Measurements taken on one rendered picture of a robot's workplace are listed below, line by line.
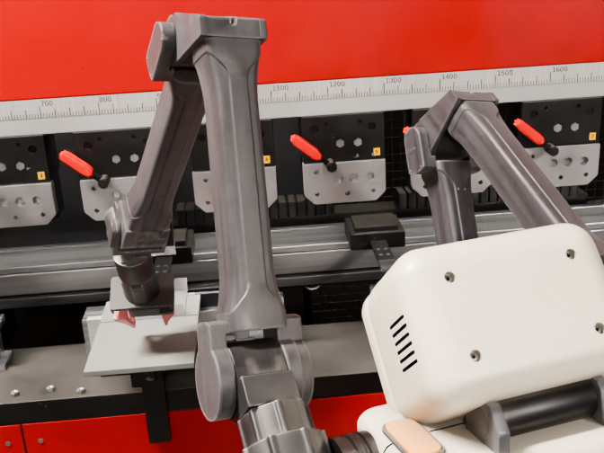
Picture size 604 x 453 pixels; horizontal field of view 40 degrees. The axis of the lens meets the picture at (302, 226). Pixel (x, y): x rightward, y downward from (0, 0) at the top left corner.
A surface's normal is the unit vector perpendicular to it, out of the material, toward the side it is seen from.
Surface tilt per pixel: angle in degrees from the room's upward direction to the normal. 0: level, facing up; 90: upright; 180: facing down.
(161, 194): 128
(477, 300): 48
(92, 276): 90
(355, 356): 0
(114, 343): 0
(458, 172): 61
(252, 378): 39
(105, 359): 0
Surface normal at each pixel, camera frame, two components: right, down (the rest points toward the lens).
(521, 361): 0.22, -0.27
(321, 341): -0.05, -0.93
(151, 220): 0.27, 0.83
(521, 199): -0.88, -0.01
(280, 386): 0.33, -0.57
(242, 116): 0.42, -0.14
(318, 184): 0.07, 0.35
